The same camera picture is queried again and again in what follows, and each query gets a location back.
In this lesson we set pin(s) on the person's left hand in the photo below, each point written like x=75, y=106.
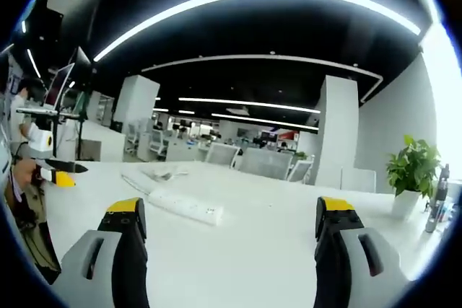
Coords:
x=25, y=172

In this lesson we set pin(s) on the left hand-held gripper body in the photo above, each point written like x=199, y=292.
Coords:
x=41, y=140

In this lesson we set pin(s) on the grey bottle with dark top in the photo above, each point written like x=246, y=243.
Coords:
x=437, y=200

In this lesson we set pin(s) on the white desk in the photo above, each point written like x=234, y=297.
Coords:
x=234, y=250

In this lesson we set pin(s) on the laptop on stand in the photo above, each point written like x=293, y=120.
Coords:
x=54, y=95

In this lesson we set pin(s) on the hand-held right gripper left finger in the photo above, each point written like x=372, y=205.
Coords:
x=124, y=250

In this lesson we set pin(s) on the white power strip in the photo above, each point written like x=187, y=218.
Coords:
x=187, y=207

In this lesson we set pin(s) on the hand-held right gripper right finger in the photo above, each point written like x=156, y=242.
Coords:
x=335, y=250

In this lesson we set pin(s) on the green plant in white pot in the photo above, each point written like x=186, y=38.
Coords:
x=413, y=171

